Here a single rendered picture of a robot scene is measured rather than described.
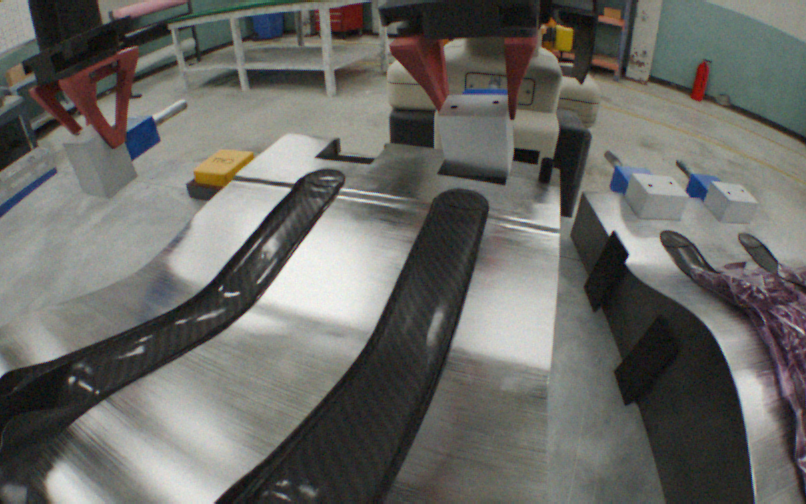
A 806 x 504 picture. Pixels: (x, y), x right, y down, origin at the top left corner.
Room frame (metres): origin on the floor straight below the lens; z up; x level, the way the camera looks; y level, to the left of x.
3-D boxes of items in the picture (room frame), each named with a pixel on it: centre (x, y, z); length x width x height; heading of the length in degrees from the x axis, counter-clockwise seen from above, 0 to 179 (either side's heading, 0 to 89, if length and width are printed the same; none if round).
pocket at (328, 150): (0.31, 0.04, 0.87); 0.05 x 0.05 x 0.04; 71
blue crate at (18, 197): (1.89, 2.90, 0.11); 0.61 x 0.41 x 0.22; 149
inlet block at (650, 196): (0.32, -0.24, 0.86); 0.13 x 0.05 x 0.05; 178
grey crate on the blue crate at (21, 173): (1.89, 2.90, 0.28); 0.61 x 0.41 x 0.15; 149
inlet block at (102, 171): (0.30, 0.24, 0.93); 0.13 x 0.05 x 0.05; 160
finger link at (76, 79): (0.26, 0.24, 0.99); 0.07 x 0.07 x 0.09; 70
